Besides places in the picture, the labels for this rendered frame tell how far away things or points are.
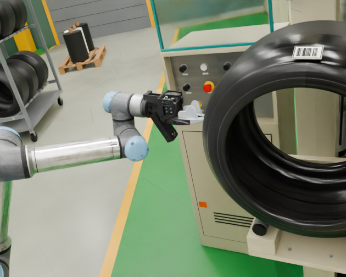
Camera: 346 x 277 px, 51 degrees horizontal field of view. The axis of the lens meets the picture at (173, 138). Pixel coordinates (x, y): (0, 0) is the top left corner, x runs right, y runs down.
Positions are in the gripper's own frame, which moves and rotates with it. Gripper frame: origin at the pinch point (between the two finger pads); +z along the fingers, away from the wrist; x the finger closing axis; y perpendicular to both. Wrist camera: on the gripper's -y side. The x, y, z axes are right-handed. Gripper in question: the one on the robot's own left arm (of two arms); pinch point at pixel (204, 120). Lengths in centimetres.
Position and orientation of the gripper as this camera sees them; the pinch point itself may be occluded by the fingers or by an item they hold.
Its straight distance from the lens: 112.7
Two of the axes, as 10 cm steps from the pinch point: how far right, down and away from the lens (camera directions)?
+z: 9.0, 1.5, -4.1
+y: -0.9, -8.6, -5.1
